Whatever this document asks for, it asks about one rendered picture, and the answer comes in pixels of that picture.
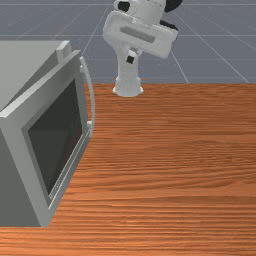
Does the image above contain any grey microwave oven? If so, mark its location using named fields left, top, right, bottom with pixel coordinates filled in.
left=0, top=40, right=97, bottom=228

